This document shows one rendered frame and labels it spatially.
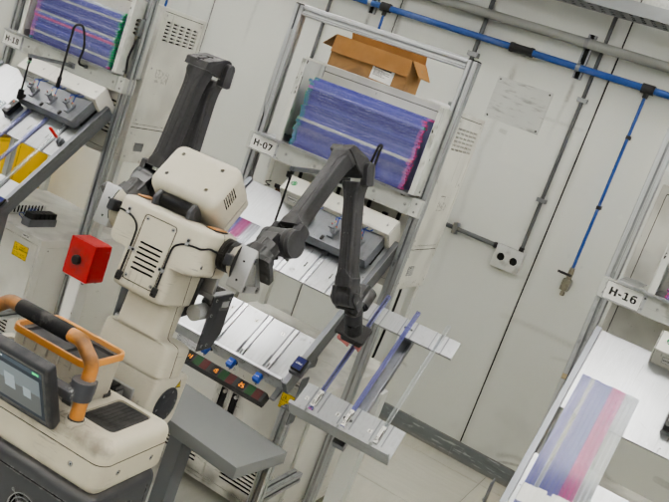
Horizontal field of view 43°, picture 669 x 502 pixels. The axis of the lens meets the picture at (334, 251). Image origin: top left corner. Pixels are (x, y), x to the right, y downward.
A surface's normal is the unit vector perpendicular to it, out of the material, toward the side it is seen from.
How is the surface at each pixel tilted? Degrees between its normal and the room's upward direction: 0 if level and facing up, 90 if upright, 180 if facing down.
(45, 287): 90
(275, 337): 43
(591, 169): 90
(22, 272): 90
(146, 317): 82
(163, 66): 90
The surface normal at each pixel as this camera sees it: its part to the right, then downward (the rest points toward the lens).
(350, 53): -0.35, -0.11
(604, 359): -0.07, -0.64
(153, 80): 0.83, 0.38
